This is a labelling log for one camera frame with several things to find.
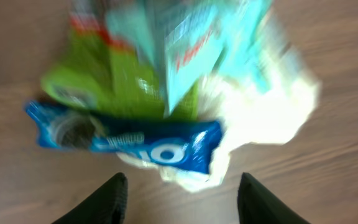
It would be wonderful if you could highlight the beige paper pouch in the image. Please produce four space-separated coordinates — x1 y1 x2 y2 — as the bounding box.
116 15 323 194

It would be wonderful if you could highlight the blue Oreo cookie pack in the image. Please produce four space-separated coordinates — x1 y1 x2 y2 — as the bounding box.
24 101 223 174

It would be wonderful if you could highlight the green snack packet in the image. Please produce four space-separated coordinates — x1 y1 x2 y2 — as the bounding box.
40 12 200 122

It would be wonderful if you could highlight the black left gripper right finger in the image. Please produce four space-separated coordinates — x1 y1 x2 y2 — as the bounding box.
237 173 310 224

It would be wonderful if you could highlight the teal snack packet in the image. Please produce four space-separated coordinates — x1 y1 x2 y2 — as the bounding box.
104 0 271 115

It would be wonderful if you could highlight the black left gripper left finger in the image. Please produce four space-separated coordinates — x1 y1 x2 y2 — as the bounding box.
53 172 128 224

